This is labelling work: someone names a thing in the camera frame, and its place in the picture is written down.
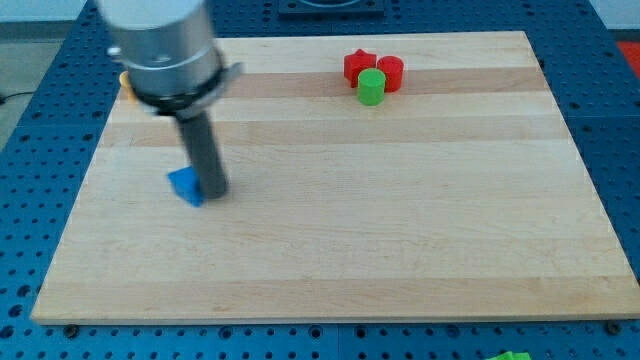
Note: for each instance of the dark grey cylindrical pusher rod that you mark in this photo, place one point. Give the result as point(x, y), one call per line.
point(199, 142)

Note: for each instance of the blue triangle block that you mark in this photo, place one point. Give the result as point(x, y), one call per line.
point(185, 185)

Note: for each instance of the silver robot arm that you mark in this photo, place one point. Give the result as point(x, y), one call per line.
point(176, 68)

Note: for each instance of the yellow block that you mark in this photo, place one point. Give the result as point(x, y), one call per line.
point(126, 86)

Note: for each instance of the red star block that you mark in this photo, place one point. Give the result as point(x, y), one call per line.
point(356, 62)

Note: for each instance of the green cylinder block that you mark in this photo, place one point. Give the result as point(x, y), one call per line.
point(371, 87)

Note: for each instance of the red cylinder block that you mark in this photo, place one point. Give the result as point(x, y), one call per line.
point(393, 69)

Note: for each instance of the wooden board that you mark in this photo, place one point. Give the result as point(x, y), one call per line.
point(461, 197)

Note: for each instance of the green block at bottom edge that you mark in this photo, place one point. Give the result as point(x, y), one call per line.
point(510, 355)

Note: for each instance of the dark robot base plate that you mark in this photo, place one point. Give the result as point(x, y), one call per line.
point(296, 8)

